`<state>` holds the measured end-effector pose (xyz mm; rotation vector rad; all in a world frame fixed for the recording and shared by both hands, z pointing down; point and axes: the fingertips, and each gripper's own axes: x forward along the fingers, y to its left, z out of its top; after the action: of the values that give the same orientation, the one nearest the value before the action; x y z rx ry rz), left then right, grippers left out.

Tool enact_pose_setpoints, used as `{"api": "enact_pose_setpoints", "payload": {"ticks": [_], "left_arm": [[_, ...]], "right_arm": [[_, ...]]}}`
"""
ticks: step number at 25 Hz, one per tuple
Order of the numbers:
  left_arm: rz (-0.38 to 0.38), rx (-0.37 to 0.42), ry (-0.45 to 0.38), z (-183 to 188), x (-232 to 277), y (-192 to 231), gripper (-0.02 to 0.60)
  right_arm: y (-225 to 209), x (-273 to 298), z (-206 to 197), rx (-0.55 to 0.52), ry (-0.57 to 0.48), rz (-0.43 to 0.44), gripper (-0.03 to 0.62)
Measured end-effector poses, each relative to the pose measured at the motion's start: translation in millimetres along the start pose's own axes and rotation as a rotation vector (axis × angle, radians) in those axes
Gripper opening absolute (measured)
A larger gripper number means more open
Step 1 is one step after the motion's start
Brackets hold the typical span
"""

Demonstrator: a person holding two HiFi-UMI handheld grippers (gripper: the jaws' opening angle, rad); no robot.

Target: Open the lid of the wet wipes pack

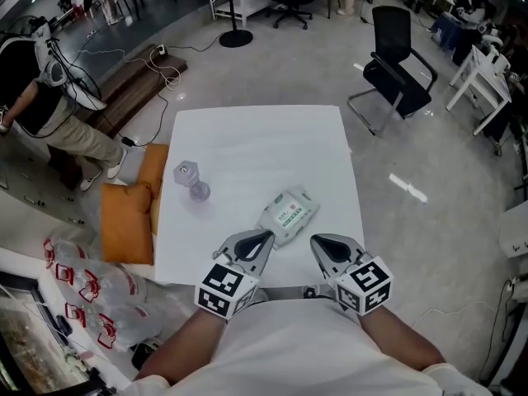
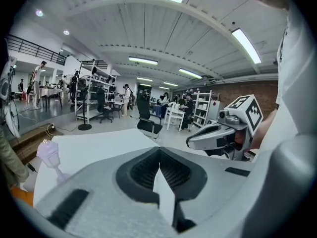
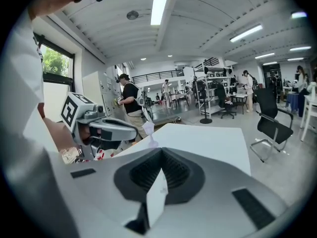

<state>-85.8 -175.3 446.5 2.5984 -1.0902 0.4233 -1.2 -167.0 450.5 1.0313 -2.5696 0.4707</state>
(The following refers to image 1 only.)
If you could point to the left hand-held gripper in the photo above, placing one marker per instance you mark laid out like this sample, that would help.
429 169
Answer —
224 289

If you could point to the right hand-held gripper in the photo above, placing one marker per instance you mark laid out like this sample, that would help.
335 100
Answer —
363 287

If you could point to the white wet wipe pack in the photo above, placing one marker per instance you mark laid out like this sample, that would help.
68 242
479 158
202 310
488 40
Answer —
290 215

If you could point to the person's left forearm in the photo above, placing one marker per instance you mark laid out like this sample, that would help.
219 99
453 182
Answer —
185 345

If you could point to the person's right forearm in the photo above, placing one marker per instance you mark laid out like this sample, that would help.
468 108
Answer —
398 338

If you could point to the person's white shirt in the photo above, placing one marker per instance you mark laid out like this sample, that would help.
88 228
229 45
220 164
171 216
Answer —
305 353

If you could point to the small orange cushion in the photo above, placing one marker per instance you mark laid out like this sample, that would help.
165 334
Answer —
154 165

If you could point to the large orange cushion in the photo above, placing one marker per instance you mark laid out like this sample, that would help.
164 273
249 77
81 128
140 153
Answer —
125 225

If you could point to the pack of clear water bottles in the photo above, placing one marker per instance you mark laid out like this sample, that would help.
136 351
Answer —
107 295

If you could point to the black power adapter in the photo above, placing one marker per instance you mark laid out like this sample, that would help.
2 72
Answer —
128 141

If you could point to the white cardboard box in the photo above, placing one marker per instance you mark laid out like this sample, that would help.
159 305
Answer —
515 233

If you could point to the black cantilever office chair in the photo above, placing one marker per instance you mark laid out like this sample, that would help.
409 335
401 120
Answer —
396 76

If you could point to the brown wooden platform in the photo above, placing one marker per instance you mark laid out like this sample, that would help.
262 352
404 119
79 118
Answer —
132 85

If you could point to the black round-base floor stand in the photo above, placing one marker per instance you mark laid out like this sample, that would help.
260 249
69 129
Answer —
235 39

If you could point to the white power strip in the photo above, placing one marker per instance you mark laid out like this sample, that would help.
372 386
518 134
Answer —
159 50

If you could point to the white side table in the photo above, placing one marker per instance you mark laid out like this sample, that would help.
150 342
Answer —
488 72

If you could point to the white metal shelf rack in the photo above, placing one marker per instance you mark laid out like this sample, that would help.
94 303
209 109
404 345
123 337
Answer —
243 8

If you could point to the black framed glass tank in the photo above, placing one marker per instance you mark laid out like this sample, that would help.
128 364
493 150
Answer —
29 336

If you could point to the black swivel chair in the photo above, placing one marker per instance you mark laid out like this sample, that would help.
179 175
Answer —
290 2

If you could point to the blue draped table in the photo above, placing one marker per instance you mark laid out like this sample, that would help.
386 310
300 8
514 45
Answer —
447 31

